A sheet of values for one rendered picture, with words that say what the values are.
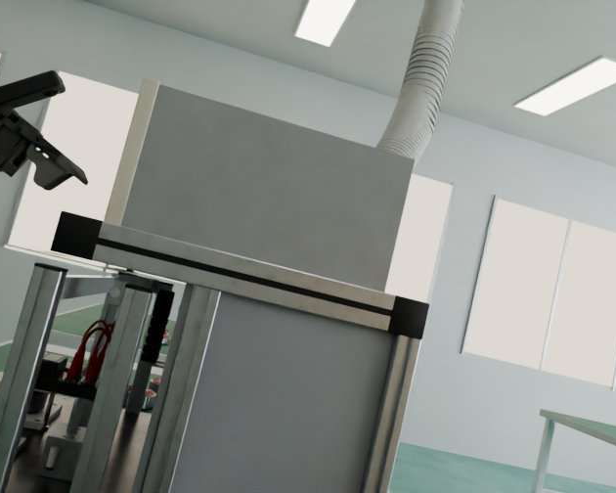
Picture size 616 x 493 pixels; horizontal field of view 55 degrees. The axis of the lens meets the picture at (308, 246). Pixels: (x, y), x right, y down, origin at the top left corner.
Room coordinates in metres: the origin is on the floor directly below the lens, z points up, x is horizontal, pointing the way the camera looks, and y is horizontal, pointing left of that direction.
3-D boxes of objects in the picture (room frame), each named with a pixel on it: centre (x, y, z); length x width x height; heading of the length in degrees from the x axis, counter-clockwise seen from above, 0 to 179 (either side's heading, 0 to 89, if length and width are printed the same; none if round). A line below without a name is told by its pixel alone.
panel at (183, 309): (1.01, 0.18, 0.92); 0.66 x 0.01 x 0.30; 10
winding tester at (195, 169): (1.01, 0.11, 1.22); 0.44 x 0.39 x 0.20; 10
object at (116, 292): (1.00, 0.25, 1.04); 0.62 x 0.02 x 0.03; 10
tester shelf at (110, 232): (1.02, 0.11, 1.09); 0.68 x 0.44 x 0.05; 10
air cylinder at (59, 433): (0.88, 0.26, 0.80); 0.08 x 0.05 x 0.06; 10
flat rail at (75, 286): (0.99, 0.33, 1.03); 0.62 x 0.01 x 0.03; 10
